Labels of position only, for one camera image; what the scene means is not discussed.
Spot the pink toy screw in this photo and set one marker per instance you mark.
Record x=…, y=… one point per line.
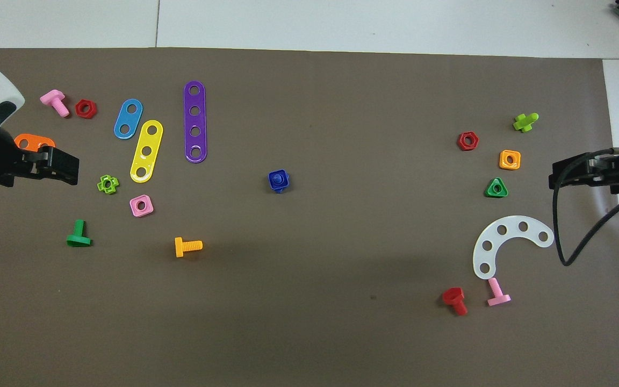
x=497, y=296
x=51, y=98

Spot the orange heart-shaped plate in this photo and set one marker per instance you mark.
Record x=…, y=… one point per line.
x=21, y=141

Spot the blue two-hole strip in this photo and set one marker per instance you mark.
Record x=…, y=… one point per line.
x=128, y=119

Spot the orange square toy nut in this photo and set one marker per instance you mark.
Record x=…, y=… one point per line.
x=517, y=165

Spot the red toy screw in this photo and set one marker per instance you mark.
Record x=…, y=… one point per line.
x=453, y=295

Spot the pink square toy nut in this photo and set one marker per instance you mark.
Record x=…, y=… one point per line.
x=149, y=210

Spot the lime cross toy nut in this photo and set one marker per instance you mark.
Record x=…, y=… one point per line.
x=100, y=185

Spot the green triangle toy nut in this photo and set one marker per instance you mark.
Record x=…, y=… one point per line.
x=489, y=193

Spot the blue square toy nut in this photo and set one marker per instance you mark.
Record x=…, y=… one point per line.
x=271, y=174

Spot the lime cross-head toy screw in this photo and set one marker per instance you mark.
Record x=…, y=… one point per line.
x=523, y=123

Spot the yellow three-hole strip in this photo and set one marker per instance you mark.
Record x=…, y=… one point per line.
x=150, y=140

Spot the blue triangle-head toy screw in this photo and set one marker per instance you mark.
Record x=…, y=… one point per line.
x=277, y=179

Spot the white curved perforated strip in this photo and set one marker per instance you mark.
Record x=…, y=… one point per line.
x=512, y=227

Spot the green toy screw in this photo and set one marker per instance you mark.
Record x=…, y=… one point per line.
x=78, y=239

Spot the purple four-hole strip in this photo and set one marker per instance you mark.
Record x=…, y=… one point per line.
x=195, y=121

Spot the brown paper mat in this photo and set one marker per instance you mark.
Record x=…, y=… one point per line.
x=309, y=258

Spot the red hexagon toy nut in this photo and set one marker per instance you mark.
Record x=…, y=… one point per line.
x=93, y=112
x=475, y=144

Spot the orange toy screw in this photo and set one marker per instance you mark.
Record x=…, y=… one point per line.
x=180, y=247

